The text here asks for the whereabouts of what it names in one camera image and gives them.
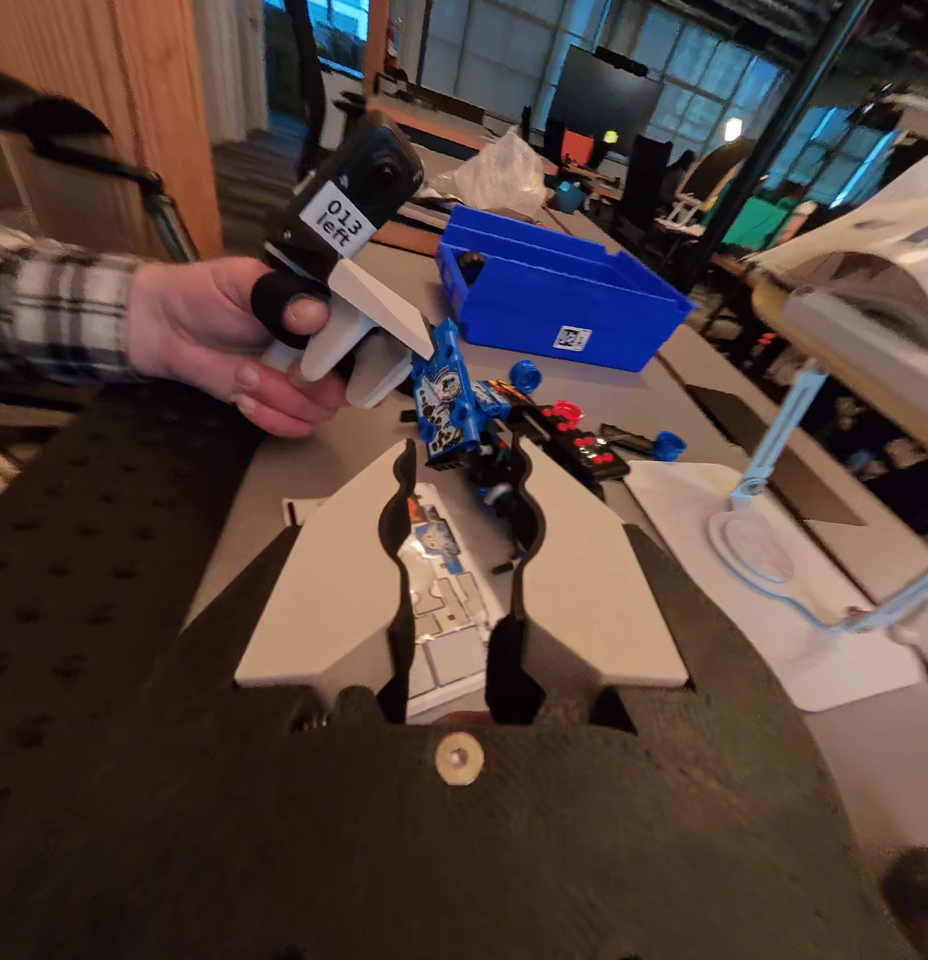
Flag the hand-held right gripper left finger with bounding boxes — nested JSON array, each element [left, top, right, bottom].
[[234, 438, 419, 723]]

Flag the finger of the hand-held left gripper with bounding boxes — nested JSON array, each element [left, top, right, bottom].
[[346, 332, 416, 411], [329, 257, 437, 361]]

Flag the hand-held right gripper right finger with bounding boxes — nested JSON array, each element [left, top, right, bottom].
[[484, 437, 691, 726]]

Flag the blue printed toy panel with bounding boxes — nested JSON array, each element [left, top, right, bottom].
[[409, 318, 485, 471]]

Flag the black toy vehicle model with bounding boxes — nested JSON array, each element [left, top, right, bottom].
[[400, 375, 632, 565]]

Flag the person's left forearm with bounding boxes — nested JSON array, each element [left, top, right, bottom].
[[0, 220, 147, 388]]

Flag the person's left hand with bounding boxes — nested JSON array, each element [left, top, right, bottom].
[[126, 255, 354, 441]]

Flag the colourful sticker sheet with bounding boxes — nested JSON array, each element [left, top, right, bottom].
[[281, 480, 512, 723]]

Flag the white book stand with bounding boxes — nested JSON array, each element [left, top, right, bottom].
[[624, 287, 928, 714]]

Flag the clear plastic bag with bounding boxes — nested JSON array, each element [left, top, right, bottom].
[[432, 126, 549, 220]]

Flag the blue plastic bin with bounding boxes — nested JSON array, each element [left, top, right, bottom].
[[435, 204, 697, 375]]

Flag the black perforated board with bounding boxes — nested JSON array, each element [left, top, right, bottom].
[[0, 381, 264, 751]]

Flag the black monitor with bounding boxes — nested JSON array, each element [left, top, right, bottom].
[[545, 43, 665, 153]]

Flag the wooden cabinet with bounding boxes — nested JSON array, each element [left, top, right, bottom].
[[0, 0, 226, 261]]

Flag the green chair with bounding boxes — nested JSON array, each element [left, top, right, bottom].
[[722, 193, 812, 250]]

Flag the black pole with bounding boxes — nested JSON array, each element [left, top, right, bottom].
[[687, 0, 872, 295]]

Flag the open instruction booklet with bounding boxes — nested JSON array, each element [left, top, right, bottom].
[[747, 153, 928, 355]]

